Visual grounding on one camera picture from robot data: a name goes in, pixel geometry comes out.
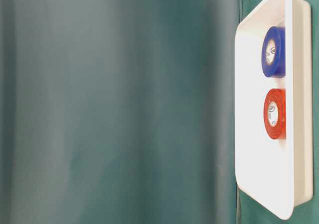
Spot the blue tape roll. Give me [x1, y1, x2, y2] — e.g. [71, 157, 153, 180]
[261, 26, 286, 78]

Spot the white plastic tray case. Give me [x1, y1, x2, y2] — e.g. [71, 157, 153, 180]
[235, 0, 314, 220]

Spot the red orange tape roll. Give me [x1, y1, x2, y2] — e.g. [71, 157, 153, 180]
[263, 89, 286, 139]

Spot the green backdrop curtain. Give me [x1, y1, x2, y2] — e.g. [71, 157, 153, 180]
[0, 0, 239, 224]

